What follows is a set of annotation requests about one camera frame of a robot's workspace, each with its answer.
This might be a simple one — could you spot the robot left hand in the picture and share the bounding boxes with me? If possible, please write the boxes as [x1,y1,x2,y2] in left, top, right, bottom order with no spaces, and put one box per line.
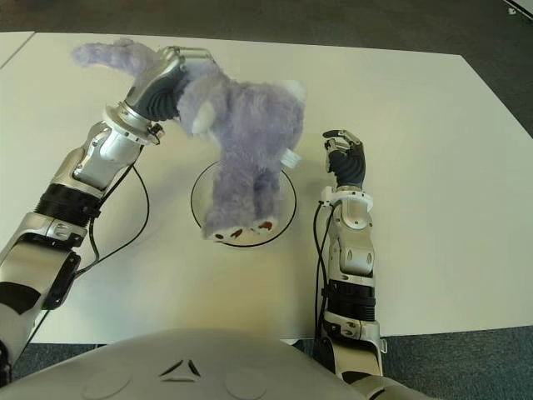
[123,45,216,123]

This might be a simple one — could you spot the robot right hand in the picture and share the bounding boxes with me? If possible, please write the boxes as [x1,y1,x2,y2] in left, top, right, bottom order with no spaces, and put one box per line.
[322,128,367,188]

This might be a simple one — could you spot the purple plush bunny doll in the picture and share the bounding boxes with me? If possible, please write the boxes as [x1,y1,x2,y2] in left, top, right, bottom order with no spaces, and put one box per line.
[69,37,307,243]

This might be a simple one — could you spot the white plate black rim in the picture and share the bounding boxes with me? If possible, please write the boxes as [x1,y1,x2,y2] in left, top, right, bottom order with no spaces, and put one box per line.
[190,160,298,249]

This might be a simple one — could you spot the white floor object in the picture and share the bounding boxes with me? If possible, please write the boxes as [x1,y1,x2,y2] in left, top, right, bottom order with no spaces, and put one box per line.
[501,0,533,16]

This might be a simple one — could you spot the grey robot torso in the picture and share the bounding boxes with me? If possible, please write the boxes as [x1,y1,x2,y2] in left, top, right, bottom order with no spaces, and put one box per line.
[0,327,442,400]

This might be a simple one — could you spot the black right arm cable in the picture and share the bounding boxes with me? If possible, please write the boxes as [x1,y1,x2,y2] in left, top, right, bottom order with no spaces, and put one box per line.
[314,202,334,363]

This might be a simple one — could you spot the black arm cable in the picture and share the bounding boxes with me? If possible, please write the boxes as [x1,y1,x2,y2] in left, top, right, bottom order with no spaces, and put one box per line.
[314,202,334,363]
[72,164,150,278]

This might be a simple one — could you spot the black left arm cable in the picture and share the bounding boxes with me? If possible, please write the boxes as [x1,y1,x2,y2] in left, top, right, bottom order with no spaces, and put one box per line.
[72,164,150,278]

